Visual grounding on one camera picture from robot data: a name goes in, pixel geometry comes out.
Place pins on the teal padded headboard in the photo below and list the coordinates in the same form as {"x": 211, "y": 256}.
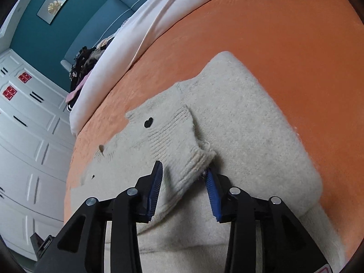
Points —
{"x": 105, "y": 22}

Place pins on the white pink duvet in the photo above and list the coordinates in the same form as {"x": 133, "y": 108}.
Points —
{"x": 135, "y": 36}

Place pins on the dark clothes pile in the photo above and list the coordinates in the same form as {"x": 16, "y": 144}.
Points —
{"x": 85, "y": 61}

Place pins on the white wardrobe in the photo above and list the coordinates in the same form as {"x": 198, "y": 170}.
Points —
{"x": 36, "y": 149}

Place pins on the orange bed cover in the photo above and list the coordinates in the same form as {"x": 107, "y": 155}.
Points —
{"x": 307, "y": 54}

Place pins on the cream knit sweater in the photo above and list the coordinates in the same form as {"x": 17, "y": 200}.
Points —
{"x": 223, "y": 117}

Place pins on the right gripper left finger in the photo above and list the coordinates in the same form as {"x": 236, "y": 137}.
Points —
{"x": 148, "y": 190}

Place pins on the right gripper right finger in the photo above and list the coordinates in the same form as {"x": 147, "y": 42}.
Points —
{"x": 218, "y": 186}

